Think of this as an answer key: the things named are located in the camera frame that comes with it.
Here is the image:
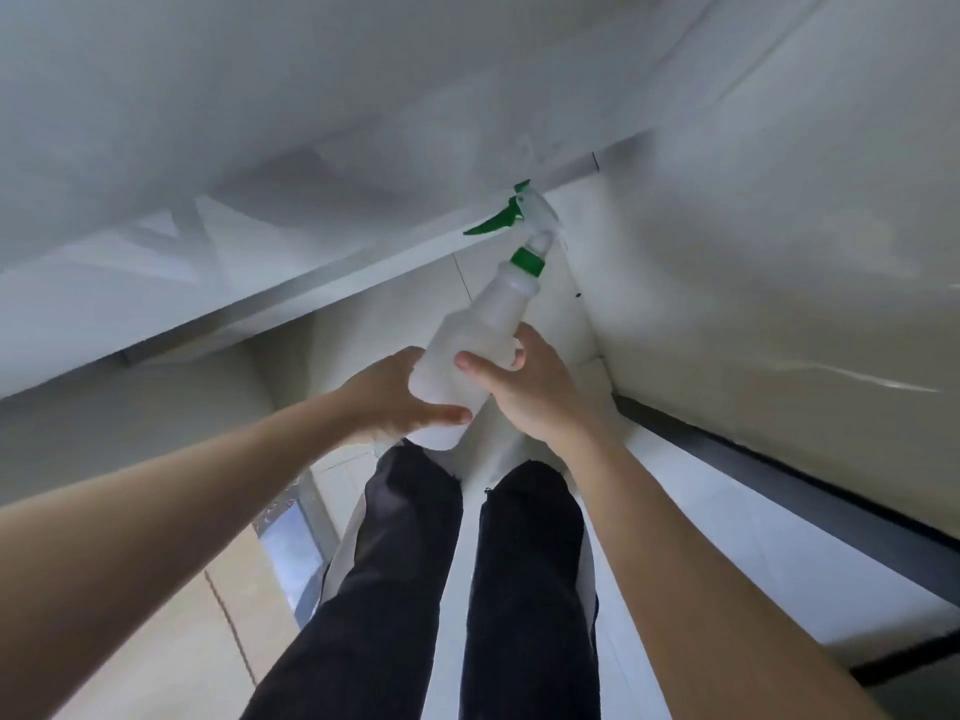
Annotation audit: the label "person's dark trousers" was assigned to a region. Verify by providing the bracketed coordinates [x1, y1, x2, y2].
[239, 438, 603, 720]

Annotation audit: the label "person's left forearm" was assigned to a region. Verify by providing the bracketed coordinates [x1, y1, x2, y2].
[0, 393, 361, 720]

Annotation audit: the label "person's right hand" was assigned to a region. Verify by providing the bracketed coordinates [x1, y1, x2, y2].
[452, 321, 610, 457]

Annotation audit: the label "white spray bottle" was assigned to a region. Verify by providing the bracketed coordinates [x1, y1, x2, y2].
[407, 179, 568, 452]

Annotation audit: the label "person's left hand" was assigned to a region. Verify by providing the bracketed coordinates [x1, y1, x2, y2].
[337, 345, 475, 445]

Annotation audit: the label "person's right forearm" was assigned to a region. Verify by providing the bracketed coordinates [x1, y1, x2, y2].
[562, 434, 894, 720]

